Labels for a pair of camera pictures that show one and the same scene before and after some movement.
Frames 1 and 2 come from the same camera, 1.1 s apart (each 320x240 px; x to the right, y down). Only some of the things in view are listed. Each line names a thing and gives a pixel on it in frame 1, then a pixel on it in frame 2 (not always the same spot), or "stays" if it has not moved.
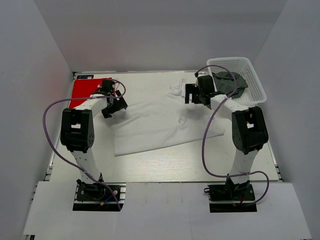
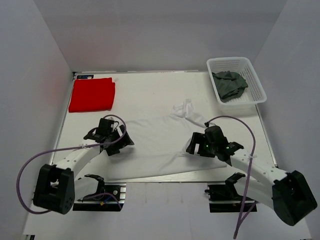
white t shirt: x=157 y=120 -> x=160 y=143
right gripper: x=192 y=88 -> x=199 y=138
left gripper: x=120 y=103 -> x=126 y=141
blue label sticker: x=85 y=76 stays
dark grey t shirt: x=225 y=83 stays
